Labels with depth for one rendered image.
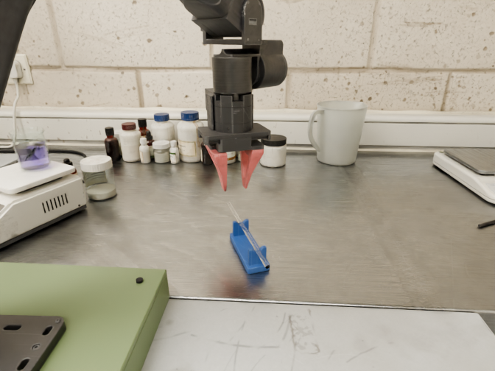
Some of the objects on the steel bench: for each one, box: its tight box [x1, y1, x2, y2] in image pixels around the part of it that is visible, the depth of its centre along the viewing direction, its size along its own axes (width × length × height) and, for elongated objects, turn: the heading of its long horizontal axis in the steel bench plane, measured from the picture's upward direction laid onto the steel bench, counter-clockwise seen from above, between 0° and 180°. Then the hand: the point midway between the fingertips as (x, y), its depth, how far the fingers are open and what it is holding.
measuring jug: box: [307, 100, 368, 166], centre depth 88 cm, size 18×13×15 cm
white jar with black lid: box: [260, 134, 287, 168], centre depth 87 cm, size 7×7×7 cm
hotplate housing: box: [0, 174, 87, 249], centre depth 59 cm, size 22×13×8 cm, turn 152°
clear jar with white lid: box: [80, 155, 117, 201], centre depth 69 cm, size 6×6×8 cm
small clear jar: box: [152, 140, 171, 163], centre depth 89 cm, size 5×5×5 cm
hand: (234, 183), depth 54 cm, fingers open, 3 cm apart
